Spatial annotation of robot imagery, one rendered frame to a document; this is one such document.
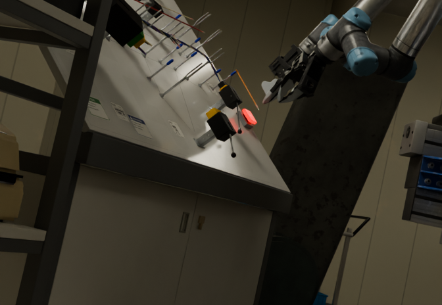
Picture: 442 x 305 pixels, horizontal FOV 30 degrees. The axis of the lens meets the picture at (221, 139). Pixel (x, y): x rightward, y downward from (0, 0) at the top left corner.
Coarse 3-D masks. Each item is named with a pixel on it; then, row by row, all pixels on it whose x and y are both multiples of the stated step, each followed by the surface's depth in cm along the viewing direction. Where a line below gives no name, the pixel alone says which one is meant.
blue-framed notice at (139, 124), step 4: (128, 116) 188; (132, 116) 190; (132, 120) 188; (136, 120) 191; (140, 120) 193; (136, 124) 189; (140, 124) 191; (144, 124) 193; (136, 128) 187; (140, 128) 190; (144, 128) 192; (140, 132) 188; (144, 132) 190; (148, 132) 192; (144, 136) 189; (148, 136) 191; (152, 136) 193
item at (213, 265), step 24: (216, 216) 231; (240, 216) 245; (264, 216) 262; (192, 240) 220; (216, 240) 233; (240, 240) 248; (264, 240) 265; (192, 264) 222; (216, 264) 236; (240, 264) 251; (192, 288) 224; (216, 288) 238; (240, 288) 254
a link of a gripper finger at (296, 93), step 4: (296, 88) 238; (292, 92) 240; (296, 92) 239; (300, 92) 239; (288, 96) 240; (292, 96) 240; (296, 96) 240; (284, 100) 241; (288, 100) 241; (292, 100) 241
